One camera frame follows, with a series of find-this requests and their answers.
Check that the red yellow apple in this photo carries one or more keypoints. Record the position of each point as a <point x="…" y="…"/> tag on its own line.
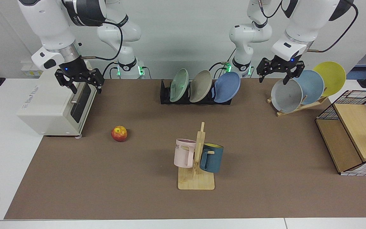
<point x="119" y="134"/>

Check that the grey plate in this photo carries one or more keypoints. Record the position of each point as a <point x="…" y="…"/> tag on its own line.
<point x="286" y="97"/>

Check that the light blue plate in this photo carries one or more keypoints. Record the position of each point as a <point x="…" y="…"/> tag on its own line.
<point x="312" y="84"/>

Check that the wooden plate rack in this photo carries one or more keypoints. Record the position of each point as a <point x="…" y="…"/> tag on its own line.
<point x="297" y="109"/>

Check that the yellow plate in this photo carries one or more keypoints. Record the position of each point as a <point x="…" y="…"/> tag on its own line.
<point x="332" y="74"/>

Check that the beige plate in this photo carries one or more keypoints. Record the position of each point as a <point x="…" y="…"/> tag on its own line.
<point x="201" y="86"/>

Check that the black dish rack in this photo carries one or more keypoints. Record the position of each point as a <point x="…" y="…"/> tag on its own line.
<point x="164" y="95"/>

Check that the pale green plate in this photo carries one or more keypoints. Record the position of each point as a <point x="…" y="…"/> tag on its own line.
<point x="179" y="86"/>

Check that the pale toaster oven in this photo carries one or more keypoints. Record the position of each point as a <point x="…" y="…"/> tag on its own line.
<point x="43" y="105"/>

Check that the brown table cloth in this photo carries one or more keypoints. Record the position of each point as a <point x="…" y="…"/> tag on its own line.
<point x="265" y="152"/>

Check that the dark blue cup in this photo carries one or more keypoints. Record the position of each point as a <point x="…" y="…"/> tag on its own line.
<point x="214" y="159"/>

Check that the pink cup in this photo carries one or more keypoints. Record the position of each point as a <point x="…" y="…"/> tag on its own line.
<point x="183" y="156"/>

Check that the wooden cup stand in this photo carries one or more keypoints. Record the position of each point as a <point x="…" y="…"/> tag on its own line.
<point x="195" y="181"/>

